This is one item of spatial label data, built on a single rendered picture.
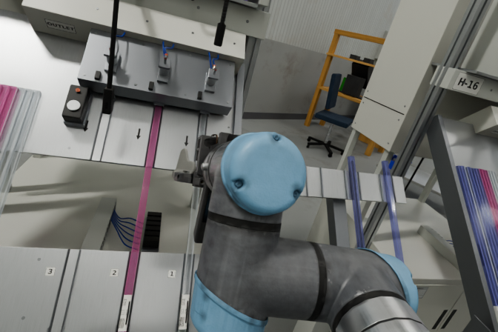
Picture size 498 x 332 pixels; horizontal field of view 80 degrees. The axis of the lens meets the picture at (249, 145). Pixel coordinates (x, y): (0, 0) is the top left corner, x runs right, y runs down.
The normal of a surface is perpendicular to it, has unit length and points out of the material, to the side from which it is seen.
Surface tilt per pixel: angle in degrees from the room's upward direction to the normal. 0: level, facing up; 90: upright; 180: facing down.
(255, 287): 66
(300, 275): 43
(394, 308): 7
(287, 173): 62
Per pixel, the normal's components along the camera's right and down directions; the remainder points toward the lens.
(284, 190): 0.30, -0.07
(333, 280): 0.24, -0.44
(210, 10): 0.21, 0.40
